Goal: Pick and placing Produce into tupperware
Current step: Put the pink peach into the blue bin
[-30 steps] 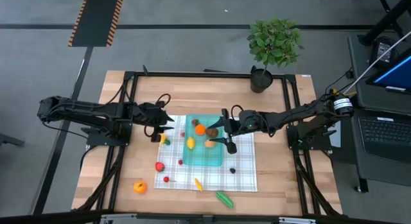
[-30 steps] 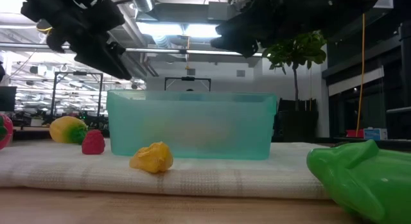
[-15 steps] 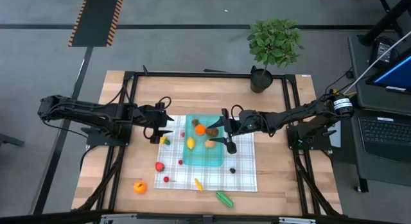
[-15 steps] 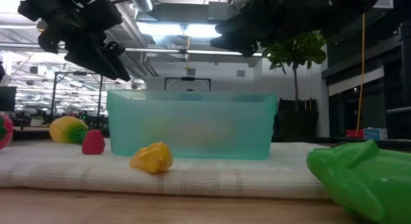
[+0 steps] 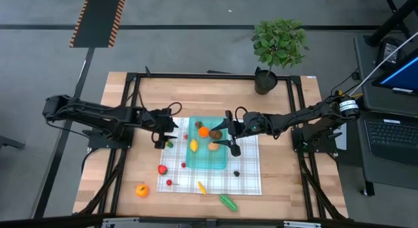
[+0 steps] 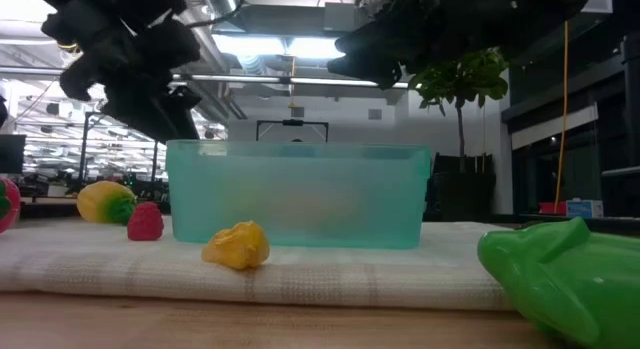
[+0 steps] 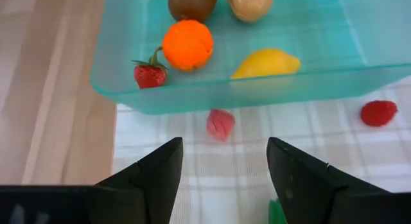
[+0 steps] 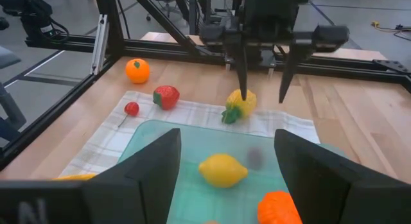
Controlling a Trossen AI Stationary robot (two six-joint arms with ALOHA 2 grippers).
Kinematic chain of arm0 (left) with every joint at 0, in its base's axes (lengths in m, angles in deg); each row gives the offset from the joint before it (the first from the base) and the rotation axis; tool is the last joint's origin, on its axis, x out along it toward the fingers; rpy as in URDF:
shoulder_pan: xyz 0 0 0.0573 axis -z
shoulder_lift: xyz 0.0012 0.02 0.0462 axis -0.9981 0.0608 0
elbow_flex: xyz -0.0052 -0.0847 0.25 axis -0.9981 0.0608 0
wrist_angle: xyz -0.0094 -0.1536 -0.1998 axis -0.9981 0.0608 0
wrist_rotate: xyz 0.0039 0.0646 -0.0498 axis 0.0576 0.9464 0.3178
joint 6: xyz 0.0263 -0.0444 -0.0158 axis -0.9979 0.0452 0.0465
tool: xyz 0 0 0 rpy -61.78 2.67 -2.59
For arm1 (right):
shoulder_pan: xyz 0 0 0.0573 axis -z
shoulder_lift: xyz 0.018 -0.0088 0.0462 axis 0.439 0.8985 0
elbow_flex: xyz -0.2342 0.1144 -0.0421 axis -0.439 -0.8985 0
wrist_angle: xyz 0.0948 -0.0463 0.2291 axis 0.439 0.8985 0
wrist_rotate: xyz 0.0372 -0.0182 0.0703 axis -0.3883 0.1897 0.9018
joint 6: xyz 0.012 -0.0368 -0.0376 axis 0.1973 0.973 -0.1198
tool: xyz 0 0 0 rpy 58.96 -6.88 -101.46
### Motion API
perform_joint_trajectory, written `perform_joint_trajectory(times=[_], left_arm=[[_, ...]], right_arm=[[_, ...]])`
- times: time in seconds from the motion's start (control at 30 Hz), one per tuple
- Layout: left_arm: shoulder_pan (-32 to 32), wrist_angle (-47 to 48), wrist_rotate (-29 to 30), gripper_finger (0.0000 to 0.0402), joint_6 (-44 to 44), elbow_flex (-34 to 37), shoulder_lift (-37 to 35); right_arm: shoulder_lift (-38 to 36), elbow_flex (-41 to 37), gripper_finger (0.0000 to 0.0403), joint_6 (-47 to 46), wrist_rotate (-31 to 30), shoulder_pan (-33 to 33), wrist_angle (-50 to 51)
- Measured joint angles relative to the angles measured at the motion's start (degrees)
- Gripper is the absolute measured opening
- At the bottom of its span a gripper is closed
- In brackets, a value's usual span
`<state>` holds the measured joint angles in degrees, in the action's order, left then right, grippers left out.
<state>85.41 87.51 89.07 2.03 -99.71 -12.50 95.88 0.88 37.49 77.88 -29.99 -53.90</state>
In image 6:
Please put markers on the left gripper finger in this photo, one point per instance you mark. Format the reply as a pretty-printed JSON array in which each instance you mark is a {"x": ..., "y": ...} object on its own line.
[
  {"x": 184, "y": 124},
  {"x": 142, "y": 119}
]

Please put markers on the grey square wall box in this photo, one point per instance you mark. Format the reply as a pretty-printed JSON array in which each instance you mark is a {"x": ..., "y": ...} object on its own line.
[
  {"x": 297, "y": 112},
  {"x": 375, "y": 114}
]

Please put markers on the red strawberry toy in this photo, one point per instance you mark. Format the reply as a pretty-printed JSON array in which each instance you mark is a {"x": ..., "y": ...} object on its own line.
[{"x": 9, "y": 206}]

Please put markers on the potted green plant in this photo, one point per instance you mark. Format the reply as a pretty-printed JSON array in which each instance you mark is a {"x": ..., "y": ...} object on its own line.
[{"x": 470, "y": 79}]

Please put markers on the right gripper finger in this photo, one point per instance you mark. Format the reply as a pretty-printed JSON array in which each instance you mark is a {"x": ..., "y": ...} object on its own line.
[
  {"x": 375, "y": 69},
  {"x": 380, "y": 39}
]

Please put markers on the yellow banana toy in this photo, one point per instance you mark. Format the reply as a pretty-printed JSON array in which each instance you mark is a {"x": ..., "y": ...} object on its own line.
[{"x": 236, "y": 246}]

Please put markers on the blue and white box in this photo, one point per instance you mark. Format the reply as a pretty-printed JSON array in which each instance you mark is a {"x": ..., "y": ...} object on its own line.
[{"x": 585, "y": 209}]

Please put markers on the long ceiling light bar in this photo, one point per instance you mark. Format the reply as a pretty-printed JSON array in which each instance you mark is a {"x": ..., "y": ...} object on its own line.
[{"x": 250, "y": 79}]

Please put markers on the green cucumber toy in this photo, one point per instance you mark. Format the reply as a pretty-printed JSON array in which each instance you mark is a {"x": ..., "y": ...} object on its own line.
[{"x": 575, "y": 289}]

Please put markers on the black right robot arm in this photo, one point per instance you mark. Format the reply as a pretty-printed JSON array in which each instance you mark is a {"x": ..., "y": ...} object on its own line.
[{"x": 540, "y": 9}]

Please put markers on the teal translucent plastic container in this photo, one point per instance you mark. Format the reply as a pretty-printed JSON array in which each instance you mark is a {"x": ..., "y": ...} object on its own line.
[{"x": 300, "y": 199}]

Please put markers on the white checked cloth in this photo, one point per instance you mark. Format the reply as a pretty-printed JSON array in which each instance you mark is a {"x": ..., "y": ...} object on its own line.
[{"x": 350, "y": 279}]

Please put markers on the grey ceiling box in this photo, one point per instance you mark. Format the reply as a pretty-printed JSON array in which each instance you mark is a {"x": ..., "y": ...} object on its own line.
[{"x": 340, "y": 16}]

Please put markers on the silver ventilation duct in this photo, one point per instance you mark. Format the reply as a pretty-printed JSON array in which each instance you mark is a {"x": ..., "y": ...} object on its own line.
[{"x": 222, "y": 1}]

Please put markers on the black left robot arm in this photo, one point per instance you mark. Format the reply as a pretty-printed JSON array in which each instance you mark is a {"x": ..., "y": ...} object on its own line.
[{"x": 100, "y": 1}]

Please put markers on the black rig frame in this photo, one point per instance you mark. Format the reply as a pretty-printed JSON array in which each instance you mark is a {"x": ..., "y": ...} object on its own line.
[
  {"x": 292, "y": 122},
  {"x": 84, "y": 149}
]

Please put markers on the round ceiling device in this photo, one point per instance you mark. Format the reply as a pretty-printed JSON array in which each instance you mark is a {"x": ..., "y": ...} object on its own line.
[{"x": 69, "y": 46}]

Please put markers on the black monitor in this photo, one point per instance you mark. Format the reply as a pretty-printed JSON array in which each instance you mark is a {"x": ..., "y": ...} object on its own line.
[{"x": 11, "y": 154}]

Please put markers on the small red raspberry toy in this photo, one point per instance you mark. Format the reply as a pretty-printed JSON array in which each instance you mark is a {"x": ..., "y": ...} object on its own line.
[{"x": 145, "y": 222}]

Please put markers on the red box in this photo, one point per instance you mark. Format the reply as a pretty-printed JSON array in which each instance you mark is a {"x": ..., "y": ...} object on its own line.
[{"x": 550, "y": 208}]

